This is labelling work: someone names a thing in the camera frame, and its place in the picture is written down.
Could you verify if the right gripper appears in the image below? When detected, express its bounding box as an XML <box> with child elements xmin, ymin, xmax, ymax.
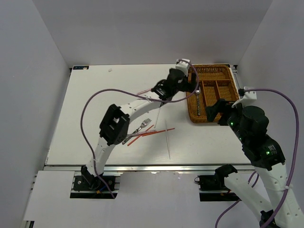
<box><xmin>204</xmin><ymin>98</ymin><xmax>248</xmax><ymax>143</ymax></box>

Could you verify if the dark handled spoon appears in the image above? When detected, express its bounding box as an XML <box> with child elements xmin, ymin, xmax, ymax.
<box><xmin>195</xmin><ymin>86</ymin><xmax>201</xmax><ymax>116</ymax></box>

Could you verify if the pink handled spoon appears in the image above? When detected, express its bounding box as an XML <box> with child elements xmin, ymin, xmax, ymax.
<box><xmin>137</xmin><ymin>88</ymin><xmax>151</xmax><ymax>95</ymax></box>

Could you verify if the white chopstick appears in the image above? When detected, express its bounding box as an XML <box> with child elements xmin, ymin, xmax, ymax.
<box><xmin>154</xmin><ymin>107</ymin><xmax>161</xmax><ymax>128</ymax></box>
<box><xmin>164</xmin><ymin>119</ymin><xmax>171</xmax><ymax>160</ymax></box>

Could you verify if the dark handled fork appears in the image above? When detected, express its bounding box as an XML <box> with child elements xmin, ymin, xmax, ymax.
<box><xmin>122</xmin><ymin>118</ymin><xmax>152</xmax><ymax>145</ymax></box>

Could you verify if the orange chopstick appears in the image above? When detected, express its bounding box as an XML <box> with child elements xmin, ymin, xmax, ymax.
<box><xmin>142</xmin><ymin>128</ymin><xmax>175</xmax><ymax>137</ymax></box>
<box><xmin>127</xmin><ymin>125</ymin><xmax>155</xmax><ymax>146</ymax></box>

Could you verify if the pink handled fork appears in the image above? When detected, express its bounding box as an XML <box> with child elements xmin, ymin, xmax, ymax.
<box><xmin>126</xmin><ymin>130</ymin><xmax>156</xmax><ymax>138</ymax></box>

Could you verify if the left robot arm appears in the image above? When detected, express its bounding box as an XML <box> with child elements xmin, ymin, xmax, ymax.
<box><xmin>81</xmin><ymin>68</ymin><xmax>199</xmax><ymax>190</ymax></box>

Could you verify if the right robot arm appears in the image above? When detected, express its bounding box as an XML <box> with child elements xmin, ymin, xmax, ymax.
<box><xmin>205</xmin><ymin>99</ymin><xmax>304</xmax><ymax>228</ymax></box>

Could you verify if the wicker cutlery tray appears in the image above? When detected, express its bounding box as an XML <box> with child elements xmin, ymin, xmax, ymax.
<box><xmin>187</xmin><ymin>64</ymin><xmax>239</xmax><ymax>124</ymax></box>

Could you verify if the blue label sticker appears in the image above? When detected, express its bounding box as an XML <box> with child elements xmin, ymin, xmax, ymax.
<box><xmin>73</xmin><ymin>66</ymin><xmax>89</xmax><ymax>70</ymax></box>

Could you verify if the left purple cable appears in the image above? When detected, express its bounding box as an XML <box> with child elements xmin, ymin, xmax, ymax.
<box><xmin>80</xmin><ymin>58</ymin><xmax>200</xmax><ymax>199</ymax></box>

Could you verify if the purple cable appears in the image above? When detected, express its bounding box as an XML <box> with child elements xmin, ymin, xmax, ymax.
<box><xmin>215</xmin><ymin>88</ymin><xmax>299</xmax><ymax>228</ymax></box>
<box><xmin>80</xmin><ymin>58</ymin><xmax>200</xmax><ymax>199</ymax></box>

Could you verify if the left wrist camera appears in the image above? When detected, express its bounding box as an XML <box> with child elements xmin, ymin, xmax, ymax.
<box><xmin>175</xmin><ymin>58</ymin><xmax>190</xmax><ymax>72</ymax></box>

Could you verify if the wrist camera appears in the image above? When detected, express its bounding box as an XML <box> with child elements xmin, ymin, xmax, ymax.
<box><xmin>175</xmin><ymin>58</ymin><xmax>190</xmax><ymax>72</ymax></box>
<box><xmin>232</xmin><ymin>86</ymin><xmax>257</xmax><ymax>108</ymax></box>

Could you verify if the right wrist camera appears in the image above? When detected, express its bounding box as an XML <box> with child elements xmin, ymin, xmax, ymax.
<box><xmin>232</xmin><ymin>86</ymin><xmax>257</xmax><ymax>108</ymax></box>

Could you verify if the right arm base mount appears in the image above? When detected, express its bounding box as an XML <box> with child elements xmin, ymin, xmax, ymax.
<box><xmin>194</xmin><ymin>175</ymin><xmax>239</xmax><ymax>202</ymax></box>

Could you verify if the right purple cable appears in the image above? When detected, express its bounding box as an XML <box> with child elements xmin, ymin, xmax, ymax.
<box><xmin>215</xmin><ymin>88</ymin><xmax>299</xmax><ymax>228</ymax></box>

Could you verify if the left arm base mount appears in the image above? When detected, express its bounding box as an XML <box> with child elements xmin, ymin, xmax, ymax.
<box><xmin>70</xmin><ymin>175</ymin><xmax>120</xmax><ymax>200</ymax></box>

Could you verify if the aluminium table rail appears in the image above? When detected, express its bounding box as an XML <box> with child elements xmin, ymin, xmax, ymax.
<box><xmin>42</xmin><ymin>163</ymin><xmax>256</xmax><ymax>173</ymax></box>

